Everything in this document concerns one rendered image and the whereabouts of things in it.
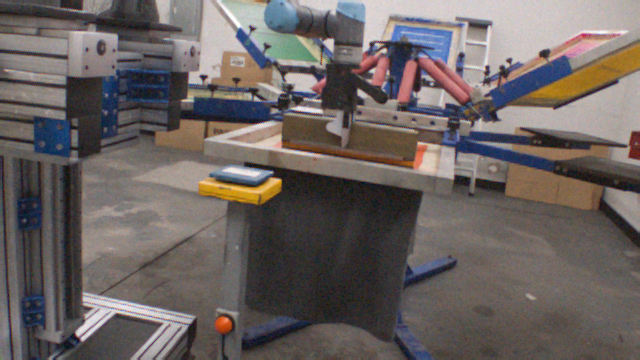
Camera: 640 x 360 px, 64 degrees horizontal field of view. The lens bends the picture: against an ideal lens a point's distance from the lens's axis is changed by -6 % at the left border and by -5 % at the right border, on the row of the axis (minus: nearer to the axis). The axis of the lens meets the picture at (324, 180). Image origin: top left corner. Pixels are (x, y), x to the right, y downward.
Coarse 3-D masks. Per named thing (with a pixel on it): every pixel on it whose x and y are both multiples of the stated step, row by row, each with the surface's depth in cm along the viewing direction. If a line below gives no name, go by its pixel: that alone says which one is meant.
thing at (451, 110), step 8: (360, 104) 248; (416, 104) 288; (448, 104) 269; (456, 104) 267; (360, 112) 250; (424, 112) 242; (432, 112) 240; (440, 112) 261; (448, 112) 228; (456, 112) 230; (464, 112) 236; (416, 120) 246
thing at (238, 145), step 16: (256, 128) 151; (272, 128) 162; (208, 144) 126; (224, 144) 125; (240, 144) 124; (256, 144) 126; (240, 160) 125; (256, 160) 124; (272, 160) 123; (288, 160) 122; (304, 160) 121; (320, 160) 120; (336, 160) 119; (352, 160) 121; (448, 160) 136; (336, 176) 120; (352, 176) 119; (368, 176) 118; (384, 176) 117; (400, 176) 116; (416, 176) 115; (432, 176) 115; (448, 176) 115; (432, 192) 115; (448, 192) 114
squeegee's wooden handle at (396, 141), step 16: (288, 128) 141; (304, 128) 140; (320, 128) 139; (352, 128) 137; (368, 128) 136; (384, 128) 135; (400, 128) 136; (336, 144) 139; (352, 144) 138; (368, 144) 137; (384, 144) 136; (400, 144) 135; (416, 144) 134
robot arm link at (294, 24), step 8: (272, 0) 125; (280, 0) 123; (288, 0) 124; (296, 0) 126; (272, 8) 123; (280, 8) 122; (288, 8) 122; (296, 8) 125; (304, 8) 128; (264, 16) 124; (272, 16) 123; (280, 16) 122; (288, 16) 122; (296, 16) 124; (304, 16) 127; (312, 16) 130; (272, 24) 123; (280, 24) 122; (288, 24) 123; (296, 24) 125; (304, 24) 128; (280, 32) 125; (288, 32) 126; (296, 32) 128; (304, 32) 130
